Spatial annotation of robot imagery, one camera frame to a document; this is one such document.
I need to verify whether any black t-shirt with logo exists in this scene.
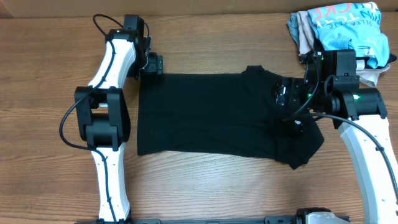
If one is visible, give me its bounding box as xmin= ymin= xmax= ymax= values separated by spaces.
xmin=137 ymin=66 xmax=324 ymax=169

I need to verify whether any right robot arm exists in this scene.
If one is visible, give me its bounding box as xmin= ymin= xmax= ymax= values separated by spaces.
xmin=274 ymin=49 xmax=397 ymax=223

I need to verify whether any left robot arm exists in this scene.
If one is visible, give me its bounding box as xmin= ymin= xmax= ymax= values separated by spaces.
xmin=73 ymin=15 xmax=163 ymax=223

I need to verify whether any black folded garment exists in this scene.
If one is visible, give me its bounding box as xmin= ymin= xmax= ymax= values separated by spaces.
xmin=313 ymin=37 xmax=397 ymax=70

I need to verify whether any beige folded garment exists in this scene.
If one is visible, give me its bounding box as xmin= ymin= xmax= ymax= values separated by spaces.
xmin=297 ymin=11 xmax=391 ymax=87

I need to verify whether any light blue printed t-shirt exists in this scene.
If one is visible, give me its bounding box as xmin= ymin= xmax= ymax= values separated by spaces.
xmin=307 ymin=2 xmax=390 ymax=68

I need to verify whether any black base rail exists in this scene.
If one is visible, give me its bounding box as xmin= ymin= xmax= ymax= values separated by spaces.
xmin=74 ymin=207 xmax=351 ymax=224

